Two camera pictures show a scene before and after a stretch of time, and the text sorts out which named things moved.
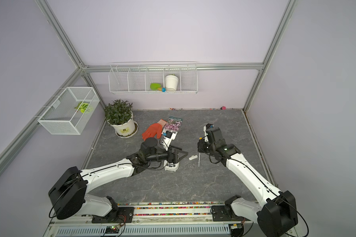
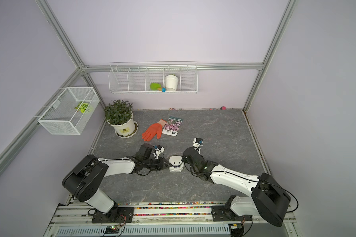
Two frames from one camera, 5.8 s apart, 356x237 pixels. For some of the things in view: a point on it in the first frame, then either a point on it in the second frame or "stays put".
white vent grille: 178,230 stays put
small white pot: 171,82 stays put
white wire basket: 70,111 stays put
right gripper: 200,145 -> 184,159
